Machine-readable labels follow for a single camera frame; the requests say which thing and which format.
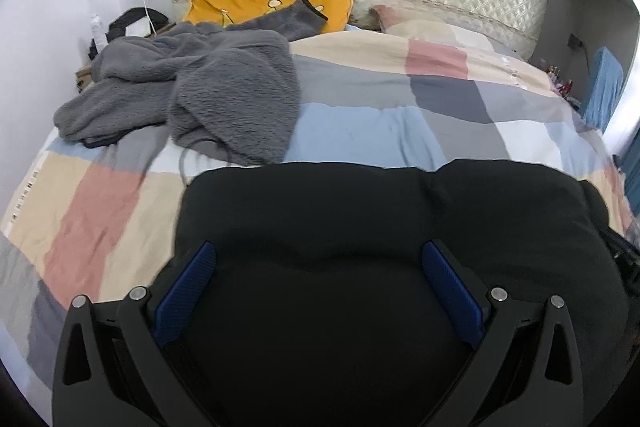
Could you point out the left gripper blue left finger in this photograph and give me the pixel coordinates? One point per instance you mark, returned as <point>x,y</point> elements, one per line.
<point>176,291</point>

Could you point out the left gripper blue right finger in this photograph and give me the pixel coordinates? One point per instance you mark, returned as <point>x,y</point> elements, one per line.
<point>458,290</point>

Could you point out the black puffer jacket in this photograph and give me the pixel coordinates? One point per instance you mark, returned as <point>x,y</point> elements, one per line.
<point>319,311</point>

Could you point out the patchwork checked duvet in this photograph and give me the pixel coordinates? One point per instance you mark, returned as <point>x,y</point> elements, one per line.
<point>99,221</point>

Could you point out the blue curtain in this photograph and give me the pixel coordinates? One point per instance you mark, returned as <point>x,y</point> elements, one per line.
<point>630,167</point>

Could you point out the grey fleece garment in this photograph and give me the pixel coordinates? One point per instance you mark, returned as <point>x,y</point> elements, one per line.
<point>228,92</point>

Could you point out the bottles on bedside shelf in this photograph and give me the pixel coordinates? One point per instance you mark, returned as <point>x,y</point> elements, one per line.
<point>561,86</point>

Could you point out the wooden nightstand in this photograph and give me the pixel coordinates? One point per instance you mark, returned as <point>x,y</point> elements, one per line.
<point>83,75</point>

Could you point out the blue towel on chair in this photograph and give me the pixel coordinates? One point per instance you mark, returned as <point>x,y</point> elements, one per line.
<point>606,82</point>

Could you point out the white spray bottle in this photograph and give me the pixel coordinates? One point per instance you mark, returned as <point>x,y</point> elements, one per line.
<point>98,33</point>

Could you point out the pink patchwork pillow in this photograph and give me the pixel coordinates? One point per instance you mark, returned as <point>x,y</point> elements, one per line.
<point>409,23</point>

